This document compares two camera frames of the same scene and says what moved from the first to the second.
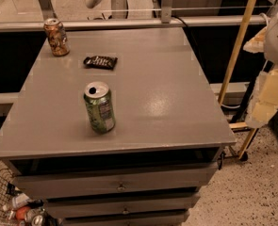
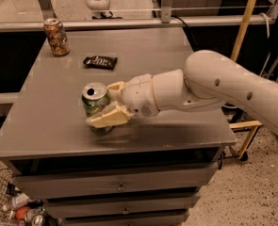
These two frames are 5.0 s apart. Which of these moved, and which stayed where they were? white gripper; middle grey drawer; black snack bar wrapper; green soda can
Moved: white gripper
Stayed: green soda can; black snack bar wrapper; middle grey drawer
